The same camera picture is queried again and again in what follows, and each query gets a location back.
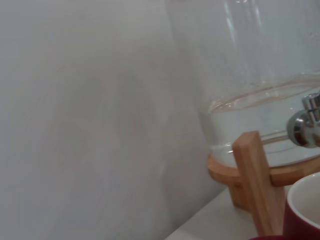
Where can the chrome faucet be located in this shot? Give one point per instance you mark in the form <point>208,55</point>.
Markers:
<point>303,125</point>

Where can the wooden dispenser stand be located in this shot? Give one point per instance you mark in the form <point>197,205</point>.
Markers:
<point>257,182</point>

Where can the glass water dispenser jar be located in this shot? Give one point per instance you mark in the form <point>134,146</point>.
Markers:
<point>240,75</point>

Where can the red ceramic cup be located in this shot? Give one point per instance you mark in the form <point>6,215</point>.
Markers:
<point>292,220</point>

